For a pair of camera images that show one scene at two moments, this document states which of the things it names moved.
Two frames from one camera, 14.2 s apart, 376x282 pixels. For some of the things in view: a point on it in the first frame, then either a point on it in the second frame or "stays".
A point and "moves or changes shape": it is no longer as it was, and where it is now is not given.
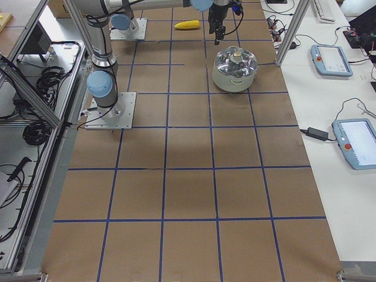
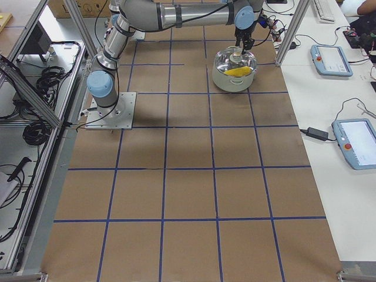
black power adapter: (318, 134) stays
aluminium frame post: (295, 19) stays
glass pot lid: (236, 61) stays
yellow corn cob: (192, 24) moves or changes shape
